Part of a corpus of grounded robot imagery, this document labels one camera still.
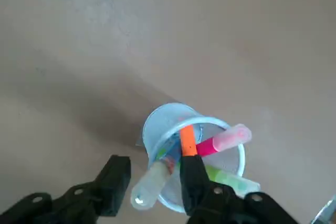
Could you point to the orange pen with clear cap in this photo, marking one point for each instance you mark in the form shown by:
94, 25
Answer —
188, 140

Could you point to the green pen with clear cap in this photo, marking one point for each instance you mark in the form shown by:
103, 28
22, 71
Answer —
231, 180

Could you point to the clear plastic pen cup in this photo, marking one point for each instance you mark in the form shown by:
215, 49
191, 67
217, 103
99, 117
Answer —
162, 119

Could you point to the pink pen with clear cap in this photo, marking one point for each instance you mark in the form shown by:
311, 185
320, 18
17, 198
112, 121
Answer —
225, 138

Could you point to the blue pen with clear cap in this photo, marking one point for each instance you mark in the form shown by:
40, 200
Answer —
151, 184

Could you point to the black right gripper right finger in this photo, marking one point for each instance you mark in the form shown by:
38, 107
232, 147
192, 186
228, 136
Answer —
197, 195

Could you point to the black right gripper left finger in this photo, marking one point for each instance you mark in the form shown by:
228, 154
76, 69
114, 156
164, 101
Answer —
110, 190

